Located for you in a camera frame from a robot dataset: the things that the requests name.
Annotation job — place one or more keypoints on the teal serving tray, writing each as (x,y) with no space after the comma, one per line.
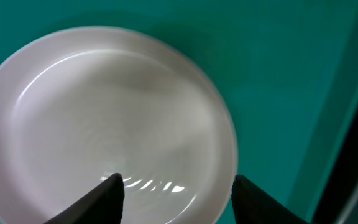
(288,71)

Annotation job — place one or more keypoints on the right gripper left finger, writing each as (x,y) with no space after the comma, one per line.
(103,204)

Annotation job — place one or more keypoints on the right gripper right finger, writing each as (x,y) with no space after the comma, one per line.
(252,205)

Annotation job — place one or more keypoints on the large pink plate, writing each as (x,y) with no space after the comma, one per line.
(81,104)

